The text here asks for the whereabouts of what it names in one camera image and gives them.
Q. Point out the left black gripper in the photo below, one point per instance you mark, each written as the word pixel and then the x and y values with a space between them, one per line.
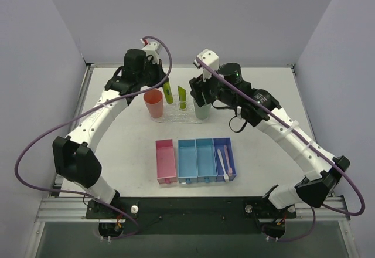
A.
pixel 158 74

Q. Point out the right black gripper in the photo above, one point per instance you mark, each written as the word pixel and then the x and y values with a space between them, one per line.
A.
pixel 196 89

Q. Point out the yellow-green toothpaste tube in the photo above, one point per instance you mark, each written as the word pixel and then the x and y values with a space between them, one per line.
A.
pixel 182 98
pixel 167 92

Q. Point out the green plastic cup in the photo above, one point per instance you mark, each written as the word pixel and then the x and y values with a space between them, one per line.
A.
pixel 203 112

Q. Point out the orange plastic cup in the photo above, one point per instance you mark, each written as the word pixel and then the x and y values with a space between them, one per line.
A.
pixel 154 103

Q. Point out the clear textured plastic box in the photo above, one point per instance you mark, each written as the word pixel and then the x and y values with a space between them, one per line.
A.
pixel 172 112

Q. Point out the pink toothbrush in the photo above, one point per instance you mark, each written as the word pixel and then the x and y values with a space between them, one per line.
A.
pixel 229 168

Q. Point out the white toothbrush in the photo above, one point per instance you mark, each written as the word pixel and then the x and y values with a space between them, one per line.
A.
pixel 225 175

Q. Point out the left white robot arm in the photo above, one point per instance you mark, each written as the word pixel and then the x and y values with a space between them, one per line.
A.
pixel 74 156

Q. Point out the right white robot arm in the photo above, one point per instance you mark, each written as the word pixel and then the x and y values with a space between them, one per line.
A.
pixel 262 111

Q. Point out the clear textured oval tray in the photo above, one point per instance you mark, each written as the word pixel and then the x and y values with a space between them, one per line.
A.
pixel 164 120

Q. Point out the purple-blue storage bin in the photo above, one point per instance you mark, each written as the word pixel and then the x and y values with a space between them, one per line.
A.
pixel 224 157

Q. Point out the light blue bin left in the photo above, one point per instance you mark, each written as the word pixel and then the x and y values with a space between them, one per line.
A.
pixel 187 161

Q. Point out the light blue bin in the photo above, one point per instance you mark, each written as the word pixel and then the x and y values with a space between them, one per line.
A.
pixel 206 162
pixel 187 161

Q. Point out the light blue bin middle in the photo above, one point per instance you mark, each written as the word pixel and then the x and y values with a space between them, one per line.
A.
pixel 206 162

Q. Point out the pink storage bin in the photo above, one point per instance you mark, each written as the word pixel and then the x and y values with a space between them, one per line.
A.
pixel 165 162

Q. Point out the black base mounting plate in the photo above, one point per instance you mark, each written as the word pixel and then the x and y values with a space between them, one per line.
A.
pixel 235 215

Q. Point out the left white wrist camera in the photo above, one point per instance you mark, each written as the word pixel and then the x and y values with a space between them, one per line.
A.
pixel 152 49

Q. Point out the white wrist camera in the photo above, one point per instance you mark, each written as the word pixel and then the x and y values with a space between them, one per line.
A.
pixel 209 58
pixel 152 49

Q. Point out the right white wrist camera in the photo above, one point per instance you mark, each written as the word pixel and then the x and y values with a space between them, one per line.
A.
pixel 209 58

